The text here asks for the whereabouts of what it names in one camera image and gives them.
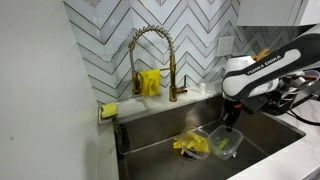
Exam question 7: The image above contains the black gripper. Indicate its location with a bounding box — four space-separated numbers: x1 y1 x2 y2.
221 99 243 133

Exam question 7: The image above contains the clear plastic lunch box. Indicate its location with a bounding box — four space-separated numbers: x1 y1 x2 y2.
207 124 245 161

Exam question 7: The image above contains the green plastic spoon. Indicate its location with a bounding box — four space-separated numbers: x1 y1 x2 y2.
215 137 230 151

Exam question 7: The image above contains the black sink drain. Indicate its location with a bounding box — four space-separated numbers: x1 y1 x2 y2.
174 148 198 162

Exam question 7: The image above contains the black dish rack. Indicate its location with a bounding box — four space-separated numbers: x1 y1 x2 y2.
256 78 320 116

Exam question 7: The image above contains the stainless steel sink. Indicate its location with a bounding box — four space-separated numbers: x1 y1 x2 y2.
114 93 307 180

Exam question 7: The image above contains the metal sink caddy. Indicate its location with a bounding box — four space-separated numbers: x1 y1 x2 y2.
112 116 134 155

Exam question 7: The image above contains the yellow rubber glove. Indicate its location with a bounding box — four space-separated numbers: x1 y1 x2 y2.
172 131 210 155

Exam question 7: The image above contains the stainless steel bowl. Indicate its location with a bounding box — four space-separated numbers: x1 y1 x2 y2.
278 79 302 98

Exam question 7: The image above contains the wooden cutting board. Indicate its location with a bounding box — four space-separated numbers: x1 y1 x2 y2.
252 47 272 63

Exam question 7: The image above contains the gold spring kitchen faucet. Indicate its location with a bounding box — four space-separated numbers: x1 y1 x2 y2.
127 24 189 103

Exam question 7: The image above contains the yellow cloth on faucet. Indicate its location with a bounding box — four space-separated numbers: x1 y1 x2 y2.
138 68 162 98

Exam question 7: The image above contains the clear plastic sponge tray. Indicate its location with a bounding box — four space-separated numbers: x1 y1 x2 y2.
98 96 152 125

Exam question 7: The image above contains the pale blue bowl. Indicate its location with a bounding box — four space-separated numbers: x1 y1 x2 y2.
303 68 320 81

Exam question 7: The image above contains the white upper cabinet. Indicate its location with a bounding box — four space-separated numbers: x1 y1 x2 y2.
236 0 320 27

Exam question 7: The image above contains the yellow sponge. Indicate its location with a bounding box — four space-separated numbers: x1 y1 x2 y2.
100 102 119 120

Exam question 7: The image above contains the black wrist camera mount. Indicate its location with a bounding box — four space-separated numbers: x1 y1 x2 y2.
242 94 270 116

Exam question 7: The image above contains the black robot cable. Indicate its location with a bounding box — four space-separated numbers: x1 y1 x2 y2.
285 107 320 127

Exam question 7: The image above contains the white wall outlet plate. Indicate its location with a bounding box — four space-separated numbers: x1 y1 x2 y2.
216 35 235 58

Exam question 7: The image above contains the wooden handled utensil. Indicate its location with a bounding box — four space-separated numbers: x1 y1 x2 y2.
291 74 318 81

